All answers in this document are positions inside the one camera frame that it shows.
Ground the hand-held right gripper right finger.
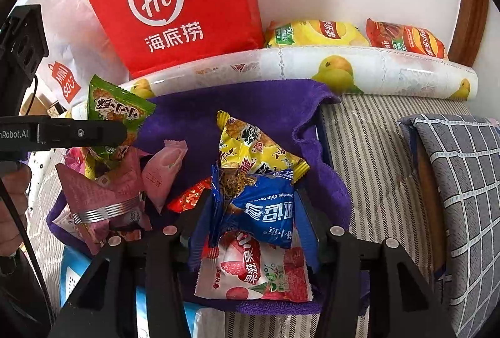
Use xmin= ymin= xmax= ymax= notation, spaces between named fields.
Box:
xmin=294 ymin=190 xmax=456 ymax=338

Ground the green snack packet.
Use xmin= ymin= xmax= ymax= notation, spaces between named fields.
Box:
xmin=87 ymin=74 xmax=157 ymax=167

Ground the white plastic shopping bag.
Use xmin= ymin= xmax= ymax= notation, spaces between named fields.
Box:
xmin=16 ymin=0 xmax=133 ymax=108

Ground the black cable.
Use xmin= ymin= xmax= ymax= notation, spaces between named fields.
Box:
xmin=0 ymin=178 xmax=53 ymax=323

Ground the yellow chip bag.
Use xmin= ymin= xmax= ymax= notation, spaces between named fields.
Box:
xmin=265 ymin=20 xmax=370 ymax=49

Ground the strawberry print snack packet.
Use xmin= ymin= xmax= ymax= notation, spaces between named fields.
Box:
xmin=194 ymin=231 xmax=314 ymax=303

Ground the grey checked cloth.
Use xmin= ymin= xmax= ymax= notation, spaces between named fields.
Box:
xmin=397 ymin=113 xmax=500 ymax=338

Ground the blue tissue box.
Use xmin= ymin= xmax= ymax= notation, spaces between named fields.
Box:
xmin=58 ymin=246 xmax=227 ymax=338

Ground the pale pink snack packet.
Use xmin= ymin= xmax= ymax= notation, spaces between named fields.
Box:
xmin=141 ymin=140 xmax=188 ymax=214

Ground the brown wooden door frame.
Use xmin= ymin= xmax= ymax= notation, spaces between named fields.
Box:
xmin=446 ymin=0 xmax=491 ymax=69

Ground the blue cookie packet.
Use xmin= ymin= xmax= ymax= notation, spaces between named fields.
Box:
xmin=209 ymin=164 xmax=303 ymax=249

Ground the pink and yellow snack packet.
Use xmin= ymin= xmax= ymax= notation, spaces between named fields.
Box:
xmin=64 ymin=147 xmax=98 ymax=178

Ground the red chip bag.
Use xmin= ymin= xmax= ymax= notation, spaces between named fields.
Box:
xmin=365 ymin=18 xmax=448 ymax=59

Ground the brown wooden board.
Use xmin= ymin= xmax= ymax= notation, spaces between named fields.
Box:
xmin=412 ymin=123 xmax=448 ymax=276

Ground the purple towel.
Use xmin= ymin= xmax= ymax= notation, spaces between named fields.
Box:
xmin=46 ymin=78 xmax=370 ymax=315

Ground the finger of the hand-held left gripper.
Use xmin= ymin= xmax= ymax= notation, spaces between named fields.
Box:
xmin=38 ymin=117 xmax=128 ymax=150

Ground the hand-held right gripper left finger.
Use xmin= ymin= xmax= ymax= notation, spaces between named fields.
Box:
xmin=49 ymin=197 xmax=213 ymax=338

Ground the person's left hand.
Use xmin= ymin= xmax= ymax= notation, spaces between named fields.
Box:
xmin=0 ymin=165 xmax=33 ymax=256

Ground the rolled fruit print tablecloth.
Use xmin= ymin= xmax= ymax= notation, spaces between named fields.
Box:
xmin=72 ymin=45 xmax=479 ymax=118

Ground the red snack packet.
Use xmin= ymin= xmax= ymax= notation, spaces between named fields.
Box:
xmin=168 ymin=177 xmax=213 ymax=214

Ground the dark pink snack packet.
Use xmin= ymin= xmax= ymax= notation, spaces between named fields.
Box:
xmin=55 ymin=147 xmax=153 ymax=255

